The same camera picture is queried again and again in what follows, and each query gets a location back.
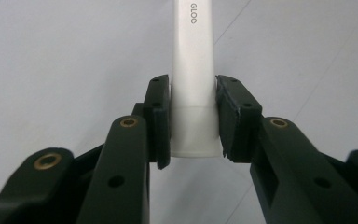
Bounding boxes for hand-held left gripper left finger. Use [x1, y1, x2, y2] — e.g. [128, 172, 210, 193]
[76, 74, 172, 224]

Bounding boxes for white glue stick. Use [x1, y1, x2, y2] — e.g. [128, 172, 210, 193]
[169, 0, 223, 159]

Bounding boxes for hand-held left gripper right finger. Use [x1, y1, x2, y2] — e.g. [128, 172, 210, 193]
[214, 74, 358, 224]

